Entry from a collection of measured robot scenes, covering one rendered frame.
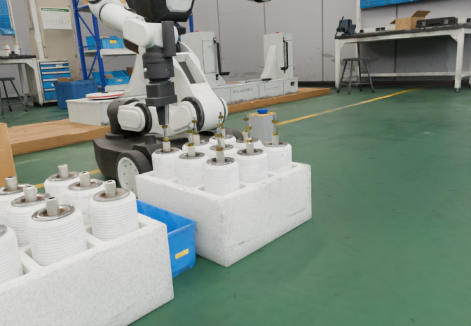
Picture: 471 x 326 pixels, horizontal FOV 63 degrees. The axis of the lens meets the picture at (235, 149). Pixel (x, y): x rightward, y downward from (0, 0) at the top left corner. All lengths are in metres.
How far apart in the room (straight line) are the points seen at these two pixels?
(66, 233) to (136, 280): 0.18
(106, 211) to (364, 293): 0.57
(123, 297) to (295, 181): 0.59
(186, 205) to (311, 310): 0.42
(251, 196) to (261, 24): 6.61
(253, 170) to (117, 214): 0.42
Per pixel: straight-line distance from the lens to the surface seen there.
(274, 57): 4.80
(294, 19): 7.07
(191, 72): 1.65
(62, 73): 6.62
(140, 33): 1.14
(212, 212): 0.99
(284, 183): 1.13
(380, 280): 0.99
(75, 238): 0.79
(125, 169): 1.56
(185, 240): 0.99
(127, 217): 0.83
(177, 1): 1.61
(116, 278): 0.82
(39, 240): 0.79
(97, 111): 3.15
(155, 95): 1.14
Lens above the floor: 0.51
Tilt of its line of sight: 13 degrees down
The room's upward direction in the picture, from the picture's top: 3 degrees counter-clockwise
